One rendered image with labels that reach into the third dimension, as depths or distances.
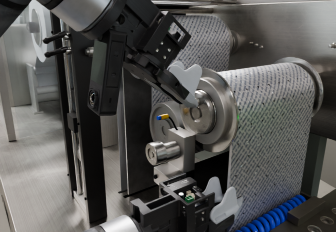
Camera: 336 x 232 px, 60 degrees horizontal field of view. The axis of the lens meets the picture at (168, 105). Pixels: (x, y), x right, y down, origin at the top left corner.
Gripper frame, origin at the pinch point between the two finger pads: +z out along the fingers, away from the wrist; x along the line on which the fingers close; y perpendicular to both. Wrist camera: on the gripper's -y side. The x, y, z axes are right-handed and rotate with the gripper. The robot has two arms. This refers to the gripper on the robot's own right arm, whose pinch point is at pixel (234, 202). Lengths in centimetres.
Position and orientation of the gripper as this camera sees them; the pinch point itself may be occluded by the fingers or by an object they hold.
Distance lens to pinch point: 56.0
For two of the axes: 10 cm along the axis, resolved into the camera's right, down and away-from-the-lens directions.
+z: 8.2, -1.7, 5.5
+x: -5.7, -2.4, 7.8
